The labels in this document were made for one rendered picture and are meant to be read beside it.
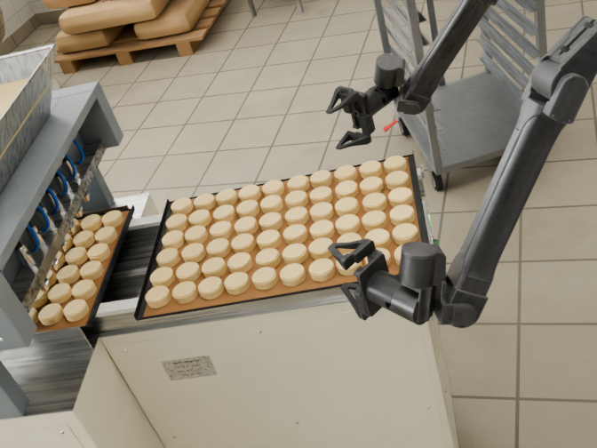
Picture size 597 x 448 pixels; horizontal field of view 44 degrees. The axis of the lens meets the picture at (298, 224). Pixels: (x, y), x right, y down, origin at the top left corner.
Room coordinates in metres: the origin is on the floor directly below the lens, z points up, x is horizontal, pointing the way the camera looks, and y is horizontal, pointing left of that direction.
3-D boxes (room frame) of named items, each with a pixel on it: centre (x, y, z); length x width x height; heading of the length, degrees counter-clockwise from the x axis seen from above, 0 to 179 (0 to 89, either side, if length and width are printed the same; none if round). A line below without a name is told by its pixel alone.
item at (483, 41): (2.70, -1.02, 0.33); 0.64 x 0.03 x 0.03; 179
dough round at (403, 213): (1.20, -0.21, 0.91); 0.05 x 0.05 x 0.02
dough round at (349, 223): (1.23, -0.10, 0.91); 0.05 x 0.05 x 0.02
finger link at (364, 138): (1.51, -0.18, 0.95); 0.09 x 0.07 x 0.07; 123
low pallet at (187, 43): (5.25, 0.63, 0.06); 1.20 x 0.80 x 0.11; 68
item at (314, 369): (1.30, 0.11, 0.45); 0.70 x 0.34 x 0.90; 76
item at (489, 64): (2.70, -1.02, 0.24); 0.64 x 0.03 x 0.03; 179
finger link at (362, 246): (0.98, -0.07, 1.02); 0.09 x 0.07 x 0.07; 33
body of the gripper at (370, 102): (1.55, -0.24, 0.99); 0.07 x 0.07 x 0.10; 33
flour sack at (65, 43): (5.36, 0.90, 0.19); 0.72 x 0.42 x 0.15; 158
